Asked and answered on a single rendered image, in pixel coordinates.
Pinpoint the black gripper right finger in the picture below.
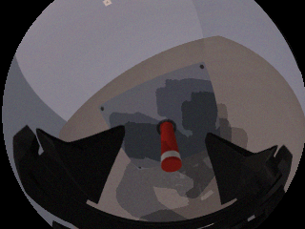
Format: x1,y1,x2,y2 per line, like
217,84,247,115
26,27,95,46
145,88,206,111
205,133,278,205

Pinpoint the red peg with white band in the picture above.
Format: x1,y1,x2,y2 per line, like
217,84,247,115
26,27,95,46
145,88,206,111
160,122,182,172

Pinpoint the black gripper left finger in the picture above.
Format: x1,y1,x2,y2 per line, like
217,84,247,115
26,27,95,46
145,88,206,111
35,126,125,203

